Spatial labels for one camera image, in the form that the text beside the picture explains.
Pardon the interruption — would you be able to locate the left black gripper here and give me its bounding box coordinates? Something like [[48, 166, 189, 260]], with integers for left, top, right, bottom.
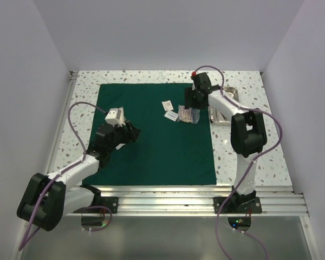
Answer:
[[107, 120, 140, 153]]

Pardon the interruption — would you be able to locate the cotton swab packet printed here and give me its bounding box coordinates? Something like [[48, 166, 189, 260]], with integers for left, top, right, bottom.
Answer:
[[178, 105, 200, 124]]

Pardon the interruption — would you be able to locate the white sachet small print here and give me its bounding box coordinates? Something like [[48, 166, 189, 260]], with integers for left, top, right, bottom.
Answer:
[[161, 100, 174, 112]]

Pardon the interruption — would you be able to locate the white sachet blue text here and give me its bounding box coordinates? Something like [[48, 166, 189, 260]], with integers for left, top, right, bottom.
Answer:
[[164, 110, 178, 121]]

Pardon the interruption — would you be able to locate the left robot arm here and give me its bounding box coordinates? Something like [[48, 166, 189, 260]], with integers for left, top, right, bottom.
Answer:
[[17, 121, 140, 231]]

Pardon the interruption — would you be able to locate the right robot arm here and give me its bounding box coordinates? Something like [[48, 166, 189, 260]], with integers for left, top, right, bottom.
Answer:
[[184, 71, 267, 213]]

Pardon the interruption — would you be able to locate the green surgical cloth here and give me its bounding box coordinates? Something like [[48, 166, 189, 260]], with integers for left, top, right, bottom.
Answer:
[[83, 83, 216, 186]]

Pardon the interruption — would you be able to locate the white suture packet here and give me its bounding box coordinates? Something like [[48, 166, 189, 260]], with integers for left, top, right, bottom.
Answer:
[[116, 144, 124, 150]]

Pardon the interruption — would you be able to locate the white gauze in clear bag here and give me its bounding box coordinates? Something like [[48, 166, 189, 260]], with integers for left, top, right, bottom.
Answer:
[[116, 107, 126, 126]]

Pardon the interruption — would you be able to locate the stainless steel tray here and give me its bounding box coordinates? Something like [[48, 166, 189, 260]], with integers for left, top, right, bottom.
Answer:
[[208, 87, 239, 126]]

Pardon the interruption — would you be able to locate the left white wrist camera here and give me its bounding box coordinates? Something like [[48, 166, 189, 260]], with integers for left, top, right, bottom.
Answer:
[[105, 108, 121, 127]]

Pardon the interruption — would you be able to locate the aluminium front rail frame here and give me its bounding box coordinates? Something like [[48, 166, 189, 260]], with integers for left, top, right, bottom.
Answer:
[[27, 184, 309, 217]]

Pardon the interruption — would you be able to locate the aluminium left side rail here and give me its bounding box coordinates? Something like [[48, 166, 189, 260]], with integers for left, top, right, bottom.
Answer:
[[42, 71, 79, 174]]

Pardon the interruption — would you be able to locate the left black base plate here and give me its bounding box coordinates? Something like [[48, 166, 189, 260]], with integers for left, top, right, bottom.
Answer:
[[92, 190, 119, 214]]

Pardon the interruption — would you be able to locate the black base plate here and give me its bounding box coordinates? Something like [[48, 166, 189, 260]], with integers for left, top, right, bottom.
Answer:
[[213, 197, 263, 214], [92, 190, 119, 214]]

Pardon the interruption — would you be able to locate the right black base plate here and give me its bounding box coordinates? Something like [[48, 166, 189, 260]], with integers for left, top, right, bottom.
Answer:
[[213, 197, 263, 214]]

